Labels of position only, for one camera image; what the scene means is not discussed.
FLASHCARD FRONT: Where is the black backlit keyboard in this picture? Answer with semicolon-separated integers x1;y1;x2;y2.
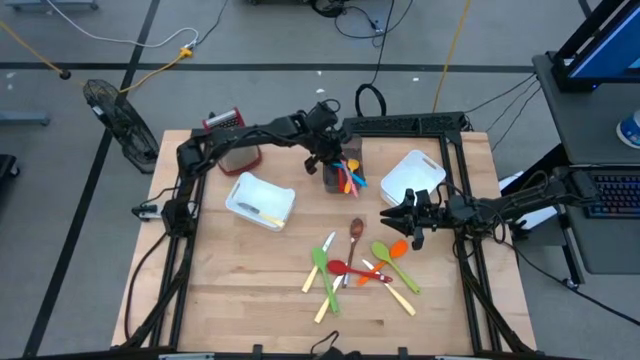
584;172;640;220

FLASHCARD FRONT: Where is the black floor cable tangle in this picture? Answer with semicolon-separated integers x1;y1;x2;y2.
308;0;416;49

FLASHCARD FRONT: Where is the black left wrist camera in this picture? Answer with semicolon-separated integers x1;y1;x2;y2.
305;101;339;132

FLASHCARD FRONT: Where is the yellow hanging extension cable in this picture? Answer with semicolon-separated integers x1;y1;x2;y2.
432;0;473;114

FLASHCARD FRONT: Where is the grey translucent plastic bin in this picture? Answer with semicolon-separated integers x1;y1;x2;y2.
322;133;367;195

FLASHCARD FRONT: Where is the black looped strap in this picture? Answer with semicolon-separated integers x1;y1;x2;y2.
308;329;364;360

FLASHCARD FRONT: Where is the white plastic bin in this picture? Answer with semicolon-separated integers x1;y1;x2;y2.
224;171;298;233
379;148;448;217

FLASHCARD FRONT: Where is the red steel box grater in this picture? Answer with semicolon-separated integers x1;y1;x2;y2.
201;106;264;177

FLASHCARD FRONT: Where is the black floor fan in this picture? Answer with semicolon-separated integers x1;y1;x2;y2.
82;78;161;174

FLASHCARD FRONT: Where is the green silicone spoon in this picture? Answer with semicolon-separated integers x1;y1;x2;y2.
310;246;342;316
370;240;422;296

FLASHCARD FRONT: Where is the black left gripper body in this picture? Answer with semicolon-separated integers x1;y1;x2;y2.
302;127;353;175

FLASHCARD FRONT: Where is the cream spatula back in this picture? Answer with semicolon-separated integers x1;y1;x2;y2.
313;272;348;325

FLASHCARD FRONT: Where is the grey black equipment cart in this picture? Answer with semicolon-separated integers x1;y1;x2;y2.
502;52;640;291

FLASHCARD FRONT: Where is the grey stand base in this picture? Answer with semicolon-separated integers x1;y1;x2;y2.
2;0;100;12
0;110;51;127

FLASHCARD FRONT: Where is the red silicone spoon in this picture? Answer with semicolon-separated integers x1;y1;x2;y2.
326;259;395;284

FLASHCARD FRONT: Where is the black caster base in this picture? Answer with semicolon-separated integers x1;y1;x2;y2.
0;153;21;180

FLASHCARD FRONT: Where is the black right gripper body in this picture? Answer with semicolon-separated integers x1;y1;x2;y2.
412;189;451;251

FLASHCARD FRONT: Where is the yellow floor extension cable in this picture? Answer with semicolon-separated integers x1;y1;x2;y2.
0;20;195;95

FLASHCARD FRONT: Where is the blue silicone spoon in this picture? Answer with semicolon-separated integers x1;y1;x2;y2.
332;160;370;189

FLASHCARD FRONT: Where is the thin black cable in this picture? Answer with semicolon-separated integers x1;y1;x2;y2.
464;73;539;116

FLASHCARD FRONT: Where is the blue white round container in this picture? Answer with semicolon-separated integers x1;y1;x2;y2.
615;108;640;150

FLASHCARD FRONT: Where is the white floor cable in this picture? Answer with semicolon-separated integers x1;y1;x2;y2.
44;0;200;50

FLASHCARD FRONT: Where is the pink silicone spatula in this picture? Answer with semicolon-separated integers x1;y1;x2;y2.
341;159;360;199

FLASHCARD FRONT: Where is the white paper sheet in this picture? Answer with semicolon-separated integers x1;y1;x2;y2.
497;169;559;231

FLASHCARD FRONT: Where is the brown wooden spoon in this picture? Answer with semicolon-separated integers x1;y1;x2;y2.
341;217;366;289

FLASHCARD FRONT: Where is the black computer monitor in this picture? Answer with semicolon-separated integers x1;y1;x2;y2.
551;0;640;94

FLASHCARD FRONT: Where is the yellow silicone spoon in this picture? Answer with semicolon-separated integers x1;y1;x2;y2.
343;158;361;195

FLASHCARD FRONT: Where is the black coiled cable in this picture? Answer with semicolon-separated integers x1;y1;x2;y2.
353;0;397;119

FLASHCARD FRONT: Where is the black table side cable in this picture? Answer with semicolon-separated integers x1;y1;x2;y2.
122;232;169;344

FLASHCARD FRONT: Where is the black perforated control box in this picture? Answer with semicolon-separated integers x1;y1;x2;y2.
341;111;469;134

